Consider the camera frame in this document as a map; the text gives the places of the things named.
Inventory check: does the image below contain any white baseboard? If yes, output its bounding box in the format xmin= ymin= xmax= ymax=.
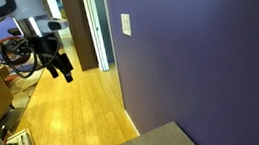
xmin=122 ymin=107 xmax=142 ymax=138

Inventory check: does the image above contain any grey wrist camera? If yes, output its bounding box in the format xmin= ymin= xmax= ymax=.
xmin=36 ymin=16 xmax=70 ymax=35

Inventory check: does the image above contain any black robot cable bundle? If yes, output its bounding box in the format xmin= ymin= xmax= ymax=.
xmin=0 ymin=8 xmax=65 ymax=82

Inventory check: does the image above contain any colourful hallway painting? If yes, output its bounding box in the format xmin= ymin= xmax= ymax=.
xmin=55 ymin=0 xmax=68 ymax=21

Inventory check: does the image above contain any black stereo camera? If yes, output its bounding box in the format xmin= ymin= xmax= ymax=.
xmin=7 ymin=26 xmax=24 ymax=38

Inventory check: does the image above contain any dark brown wooden door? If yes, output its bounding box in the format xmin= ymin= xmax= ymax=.
xmin=59 ymin=0 xmax=100 ymax=73

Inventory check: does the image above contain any white door frame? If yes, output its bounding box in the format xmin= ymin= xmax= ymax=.
xmin=81 ymin=0 xmax=111 ymax=74

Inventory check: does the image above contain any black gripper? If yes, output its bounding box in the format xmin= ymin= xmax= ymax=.
xmin=28 ymin=31 xmax=76 ymax=88

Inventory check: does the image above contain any patterned floor rug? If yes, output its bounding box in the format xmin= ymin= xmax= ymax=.
xmin=0 ymin=56 xmax=60 ymax=134

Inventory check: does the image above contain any black clamp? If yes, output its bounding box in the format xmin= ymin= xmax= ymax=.
xmin=0 ymin=123 xmax=12 ymax=141

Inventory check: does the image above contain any white light switch plate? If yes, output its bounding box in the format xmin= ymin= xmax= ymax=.
xmin=120 ymin=12 xmax=134 ymax=38

